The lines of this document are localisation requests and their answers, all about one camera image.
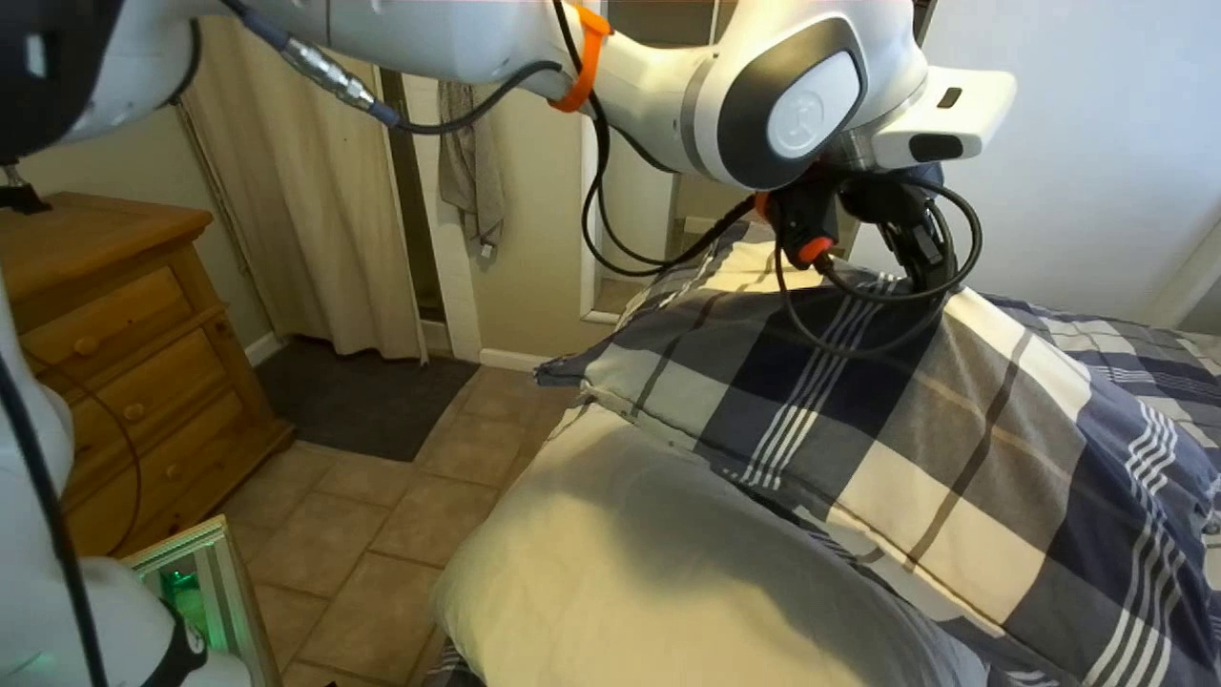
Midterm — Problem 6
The black gripper orange ring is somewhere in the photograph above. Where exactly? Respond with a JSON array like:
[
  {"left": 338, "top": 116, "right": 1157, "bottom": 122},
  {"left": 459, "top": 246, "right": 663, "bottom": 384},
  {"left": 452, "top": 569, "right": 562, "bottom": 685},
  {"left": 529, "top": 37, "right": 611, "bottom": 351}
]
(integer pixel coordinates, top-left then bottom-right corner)
[{"left": 756, "top": 163, "right": 956, "bottom": 294}]

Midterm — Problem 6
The beige curtain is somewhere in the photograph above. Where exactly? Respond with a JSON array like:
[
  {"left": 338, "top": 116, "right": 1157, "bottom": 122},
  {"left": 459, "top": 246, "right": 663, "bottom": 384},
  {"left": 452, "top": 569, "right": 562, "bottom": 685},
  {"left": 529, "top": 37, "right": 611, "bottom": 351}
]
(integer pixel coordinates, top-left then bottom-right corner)
[{"left": 181, "top": 13, "right": 428, "bottom": 359}]

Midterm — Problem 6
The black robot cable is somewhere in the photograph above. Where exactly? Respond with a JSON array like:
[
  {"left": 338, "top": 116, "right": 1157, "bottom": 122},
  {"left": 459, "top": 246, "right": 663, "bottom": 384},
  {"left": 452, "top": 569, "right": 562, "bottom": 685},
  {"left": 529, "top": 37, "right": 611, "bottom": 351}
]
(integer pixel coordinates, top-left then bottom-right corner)
[{"left": 176, "top": 0, "right": 987, "bottom": 359}]

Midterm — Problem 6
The white closet door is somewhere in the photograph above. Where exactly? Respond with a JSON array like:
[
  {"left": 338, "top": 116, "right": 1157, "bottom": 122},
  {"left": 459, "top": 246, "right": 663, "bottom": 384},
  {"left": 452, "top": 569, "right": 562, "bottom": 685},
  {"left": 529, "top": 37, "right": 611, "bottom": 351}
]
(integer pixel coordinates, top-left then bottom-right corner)
[{"left": 925, "top": 0, "right": 1221, "bottom": 326}]

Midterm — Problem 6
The white pillow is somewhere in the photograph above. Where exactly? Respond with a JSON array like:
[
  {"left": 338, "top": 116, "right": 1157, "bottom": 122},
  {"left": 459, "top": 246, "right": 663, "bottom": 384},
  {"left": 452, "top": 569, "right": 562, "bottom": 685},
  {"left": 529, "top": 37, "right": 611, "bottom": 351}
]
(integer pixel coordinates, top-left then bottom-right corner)
[{"left": 436, "top": 406, "right": 987, "bottom": 687}]

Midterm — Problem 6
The wooden chest of drawers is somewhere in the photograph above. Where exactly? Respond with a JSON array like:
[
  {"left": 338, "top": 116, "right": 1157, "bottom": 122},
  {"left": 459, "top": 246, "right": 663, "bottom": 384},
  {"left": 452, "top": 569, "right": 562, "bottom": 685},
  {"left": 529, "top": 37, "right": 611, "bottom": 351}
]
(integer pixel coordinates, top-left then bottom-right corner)
[{"left": 0, "top": 195, "right": 290, "bottom": 552}]

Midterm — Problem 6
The checkered pillow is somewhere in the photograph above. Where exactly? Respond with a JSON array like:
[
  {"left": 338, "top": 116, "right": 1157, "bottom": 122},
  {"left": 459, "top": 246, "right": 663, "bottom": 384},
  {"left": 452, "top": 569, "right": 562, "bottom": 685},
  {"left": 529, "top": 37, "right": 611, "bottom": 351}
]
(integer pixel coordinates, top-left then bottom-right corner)
[{"left": 535, "top": 241, "right": 1221, "bottom": 687}]

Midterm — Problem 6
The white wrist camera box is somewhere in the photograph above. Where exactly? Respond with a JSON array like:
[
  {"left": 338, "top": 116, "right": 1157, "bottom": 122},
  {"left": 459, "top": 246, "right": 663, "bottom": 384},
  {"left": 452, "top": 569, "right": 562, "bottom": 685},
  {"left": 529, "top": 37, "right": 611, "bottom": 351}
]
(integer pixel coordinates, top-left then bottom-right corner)
[{"left": 863, "top": 68, "right": 1016, "bottom": 167}]

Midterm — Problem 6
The checkered blue white duvet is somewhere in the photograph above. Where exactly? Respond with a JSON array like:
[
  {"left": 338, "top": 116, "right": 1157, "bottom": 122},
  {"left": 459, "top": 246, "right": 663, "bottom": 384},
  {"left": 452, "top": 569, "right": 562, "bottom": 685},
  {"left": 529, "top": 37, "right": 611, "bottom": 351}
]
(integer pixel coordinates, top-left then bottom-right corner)
[{"left": 999, "top": 299, "right": 1221, "bottom": 431}]

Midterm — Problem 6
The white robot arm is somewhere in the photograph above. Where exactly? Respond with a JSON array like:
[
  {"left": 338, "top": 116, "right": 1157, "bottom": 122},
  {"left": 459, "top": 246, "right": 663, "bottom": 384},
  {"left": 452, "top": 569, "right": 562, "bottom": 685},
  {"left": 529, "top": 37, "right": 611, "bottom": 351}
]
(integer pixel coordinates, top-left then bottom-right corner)
[{"left": 0, "top": 0, "right": 951, "bottom": 191}]

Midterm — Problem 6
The glass box with green light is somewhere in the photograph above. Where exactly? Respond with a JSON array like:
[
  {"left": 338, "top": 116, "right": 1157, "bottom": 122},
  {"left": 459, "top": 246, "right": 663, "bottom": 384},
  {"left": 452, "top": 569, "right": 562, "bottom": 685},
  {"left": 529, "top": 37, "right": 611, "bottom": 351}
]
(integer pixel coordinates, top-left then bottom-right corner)
[{"left": 124, "top": 515, "right": 279, "bottom": 687}]

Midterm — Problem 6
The dark floor mat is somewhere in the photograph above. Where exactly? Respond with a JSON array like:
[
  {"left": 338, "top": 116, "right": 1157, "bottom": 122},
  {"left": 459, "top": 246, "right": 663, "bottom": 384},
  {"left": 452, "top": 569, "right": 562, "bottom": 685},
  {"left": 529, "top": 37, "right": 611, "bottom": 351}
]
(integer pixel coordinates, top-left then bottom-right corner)
[{"left": 256, "top": 341, "right": 475, "bottom": 461}]

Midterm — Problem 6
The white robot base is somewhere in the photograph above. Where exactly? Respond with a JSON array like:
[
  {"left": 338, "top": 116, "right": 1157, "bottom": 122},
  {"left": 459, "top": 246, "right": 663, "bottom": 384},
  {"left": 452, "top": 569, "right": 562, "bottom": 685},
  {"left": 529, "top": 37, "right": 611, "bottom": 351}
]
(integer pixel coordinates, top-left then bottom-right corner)
[{"left": 0, "top": 272, "right": 256, "bottom": 687}]

